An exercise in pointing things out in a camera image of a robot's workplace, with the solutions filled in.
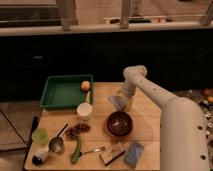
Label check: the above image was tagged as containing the metal measuring cup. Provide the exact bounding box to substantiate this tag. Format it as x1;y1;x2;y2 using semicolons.
49;125;68;154

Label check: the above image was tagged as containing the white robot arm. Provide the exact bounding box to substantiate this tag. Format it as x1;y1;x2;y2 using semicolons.
121;65;211;171

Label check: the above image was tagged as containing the blue sponge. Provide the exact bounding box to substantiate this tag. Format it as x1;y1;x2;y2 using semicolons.
124;142;144;168

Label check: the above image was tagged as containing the dark brown wooden bowl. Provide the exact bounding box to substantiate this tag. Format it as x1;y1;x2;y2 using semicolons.
106;111;133;137

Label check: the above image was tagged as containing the orange fruit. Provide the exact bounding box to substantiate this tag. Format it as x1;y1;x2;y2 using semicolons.
81;81;90;91

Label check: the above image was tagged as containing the yellow banana piece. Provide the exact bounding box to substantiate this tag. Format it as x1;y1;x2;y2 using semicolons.
85;91;90;103

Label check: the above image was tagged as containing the light blue towel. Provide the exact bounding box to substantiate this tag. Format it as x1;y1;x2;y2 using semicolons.
108;96;127;111

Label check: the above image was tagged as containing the brown dried grape bunch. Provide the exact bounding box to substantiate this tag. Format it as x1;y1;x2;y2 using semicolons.
65;123;91;140

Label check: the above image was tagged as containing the black and white brush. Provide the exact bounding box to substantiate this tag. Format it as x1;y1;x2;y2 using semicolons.
32;149;48;165

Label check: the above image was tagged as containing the green plastic tray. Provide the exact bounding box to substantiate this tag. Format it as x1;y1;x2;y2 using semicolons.
40;74;94;110

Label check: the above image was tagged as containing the metal spoon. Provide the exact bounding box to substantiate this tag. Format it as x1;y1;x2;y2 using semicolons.
80;147;106;156

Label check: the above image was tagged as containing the green cucumber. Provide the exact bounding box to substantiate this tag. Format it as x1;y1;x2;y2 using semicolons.
71;136;81;164

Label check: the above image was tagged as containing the wooden block with dark edge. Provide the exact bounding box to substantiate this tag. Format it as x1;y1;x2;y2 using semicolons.
100;144;125;166

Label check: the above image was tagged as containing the green plastic cup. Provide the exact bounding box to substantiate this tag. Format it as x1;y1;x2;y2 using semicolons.
32;128;48;145

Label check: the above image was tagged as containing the white paper cup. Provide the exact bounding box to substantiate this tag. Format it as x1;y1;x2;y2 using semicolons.
77;103;92;120

